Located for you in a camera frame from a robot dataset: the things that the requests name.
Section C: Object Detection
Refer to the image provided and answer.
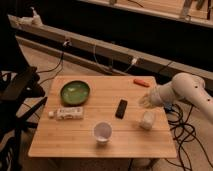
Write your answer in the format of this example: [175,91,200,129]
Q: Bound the white cable on rail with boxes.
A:
[92,43,138,76]

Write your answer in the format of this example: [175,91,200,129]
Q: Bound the grey metal rail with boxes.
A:
[9,15,213,84]

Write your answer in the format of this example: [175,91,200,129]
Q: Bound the black floor cables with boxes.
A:
[163,103,213,171]

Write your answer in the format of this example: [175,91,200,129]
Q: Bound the white tube with label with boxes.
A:
[48,107,83,120]

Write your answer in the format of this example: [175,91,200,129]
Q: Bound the white paper cup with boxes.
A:
[93,122,112,144]

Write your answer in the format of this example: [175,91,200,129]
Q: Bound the black chair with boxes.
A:
[0,67,47,171]

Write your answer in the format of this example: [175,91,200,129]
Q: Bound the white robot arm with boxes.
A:
[139,73,213,124]

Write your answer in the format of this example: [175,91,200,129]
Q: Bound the white spray bottle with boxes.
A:
[18,6,44,28]

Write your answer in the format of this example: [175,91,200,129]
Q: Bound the black eraser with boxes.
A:
[115,100,127,119]

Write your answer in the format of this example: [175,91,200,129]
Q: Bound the green bowl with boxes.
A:
[60,80,90,106]

